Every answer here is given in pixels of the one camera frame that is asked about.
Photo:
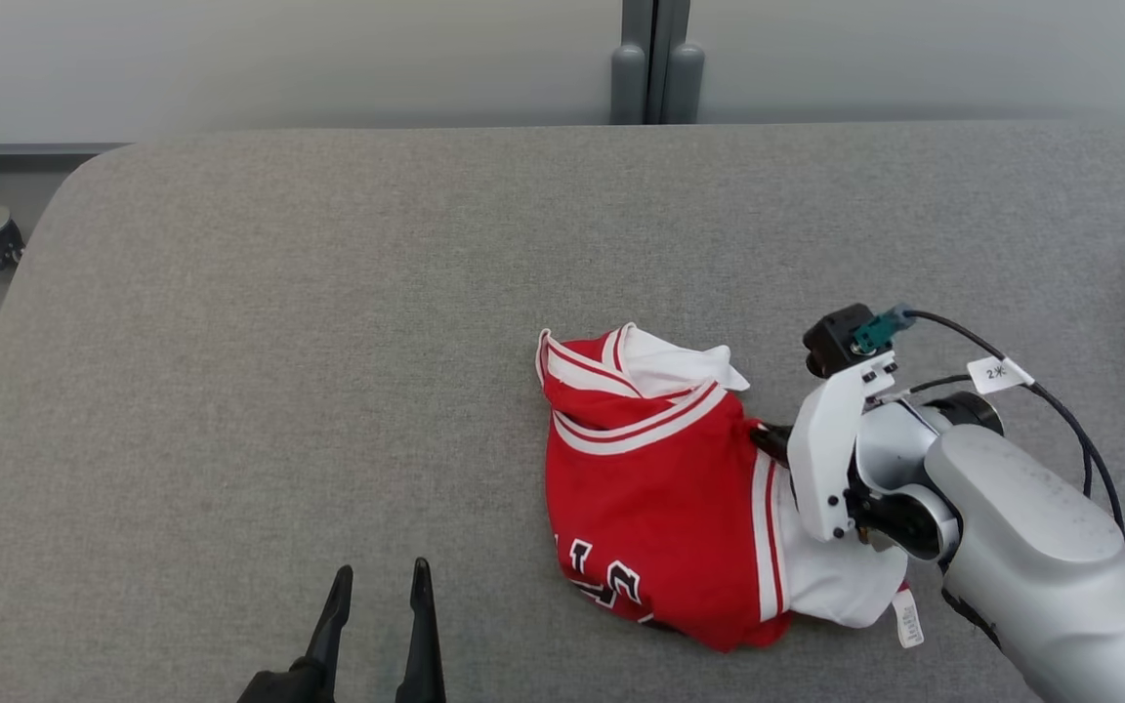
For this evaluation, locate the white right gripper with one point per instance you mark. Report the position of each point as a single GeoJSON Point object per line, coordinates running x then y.
{"type": "Point", "coordinates": [826, 459]}

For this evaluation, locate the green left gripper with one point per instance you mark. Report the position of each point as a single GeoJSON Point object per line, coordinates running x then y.
{"type": "Point", "coordinates": [284, 686]}

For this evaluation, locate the red white basketball jersey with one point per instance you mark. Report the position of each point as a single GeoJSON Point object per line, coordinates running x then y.
{"type": "Point", "coordinates": [650, 508]}

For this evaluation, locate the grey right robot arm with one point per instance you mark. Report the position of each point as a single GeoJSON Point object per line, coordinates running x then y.
{"type": "Point", "coordinates": [1031, 547]}

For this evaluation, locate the dark grey baseboard strip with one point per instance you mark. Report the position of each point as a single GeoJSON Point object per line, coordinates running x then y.
{"type": "Point", "coordinates": [16, 151]}

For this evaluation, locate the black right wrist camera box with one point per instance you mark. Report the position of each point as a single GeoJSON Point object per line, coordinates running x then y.
{"type": "Point", "coordinates": [831, 342]}

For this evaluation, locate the grey partition frame post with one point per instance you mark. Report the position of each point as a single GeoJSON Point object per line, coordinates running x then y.
{"type": "Point", "coordinates": [685, 78]}
{"type": "Point", "coordinates": [629, 78]}

